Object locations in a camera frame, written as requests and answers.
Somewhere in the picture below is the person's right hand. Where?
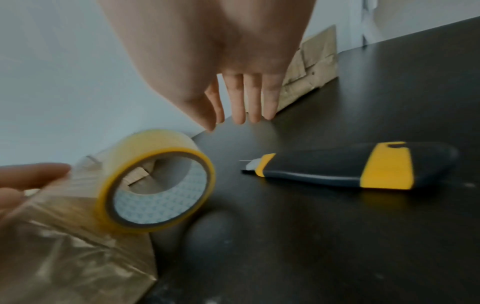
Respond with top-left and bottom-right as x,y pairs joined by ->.
95,0 -> 318,133

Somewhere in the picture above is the person's left hand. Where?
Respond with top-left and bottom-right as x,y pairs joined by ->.
0,162 -> 72,222

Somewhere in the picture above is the tall cardboard box square hole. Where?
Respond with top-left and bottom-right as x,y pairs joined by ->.
0,154 -> 159,304

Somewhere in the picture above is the wide cardboard box torn flap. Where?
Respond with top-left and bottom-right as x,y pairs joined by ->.
275,25 -> 341,113

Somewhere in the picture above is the yellow tape roll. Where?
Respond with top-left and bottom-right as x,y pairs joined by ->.
22,129 -> 218,234

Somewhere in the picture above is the black yellow utility knife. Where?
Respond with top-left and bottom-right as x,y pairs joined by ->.
238,140 -> 460,190

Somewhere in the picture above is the white metal shelf frame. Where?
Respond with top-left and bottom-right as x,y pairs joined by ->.
359,0 -> 380,47

